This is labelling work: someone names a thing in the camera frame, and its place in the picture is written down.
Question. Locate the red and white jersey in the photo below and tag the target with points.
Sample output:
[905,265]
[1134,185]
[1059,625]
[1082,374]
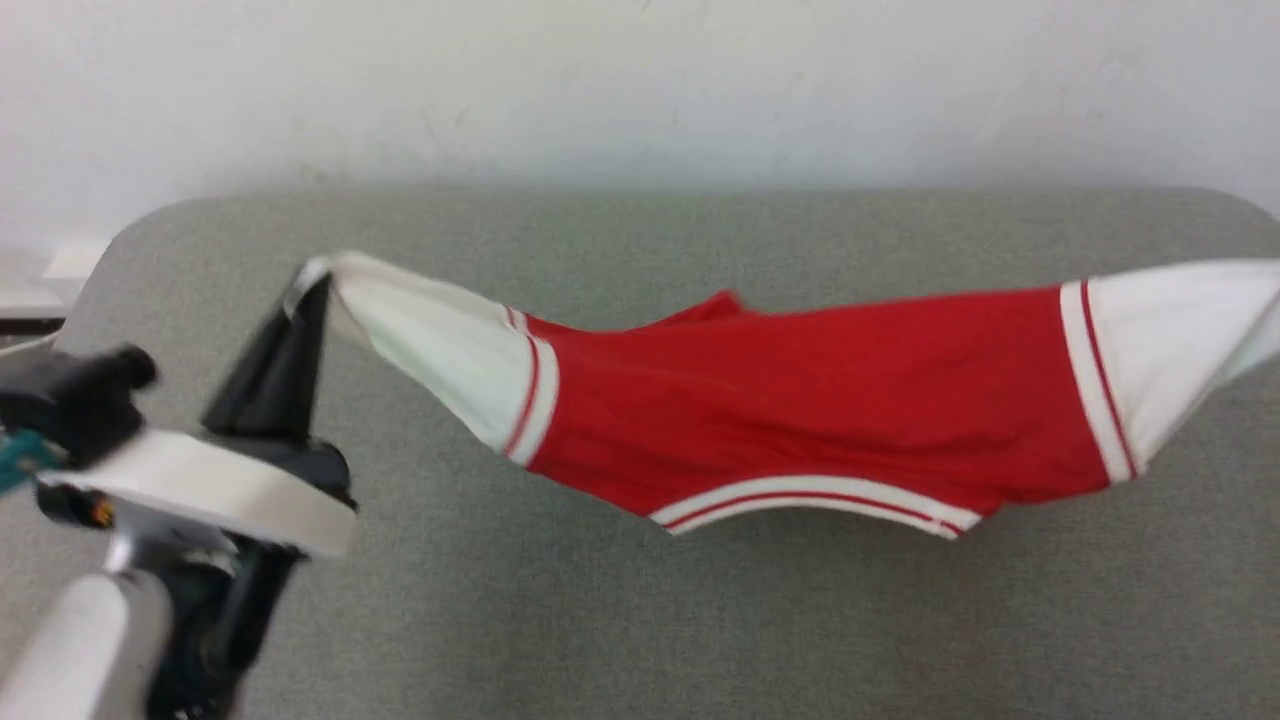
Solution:
[800,400]

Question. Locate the black round motor cap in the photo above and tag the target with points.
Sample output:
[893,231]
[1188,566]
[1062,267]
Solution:
[75,508]

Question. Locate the grey fabric sofa cushion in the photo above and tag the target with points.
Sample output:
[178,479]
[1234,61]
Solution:
[640,620]

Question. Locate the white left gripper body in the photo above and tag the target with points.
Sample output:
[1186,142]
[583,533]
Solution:
[200,485]

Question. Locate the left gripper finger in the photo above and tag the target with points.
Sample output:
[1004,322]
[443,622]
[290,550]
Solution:
[255,390]
[305,380]

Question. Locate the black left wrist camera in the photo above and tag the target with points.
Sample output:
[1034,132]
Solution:
[75,405]

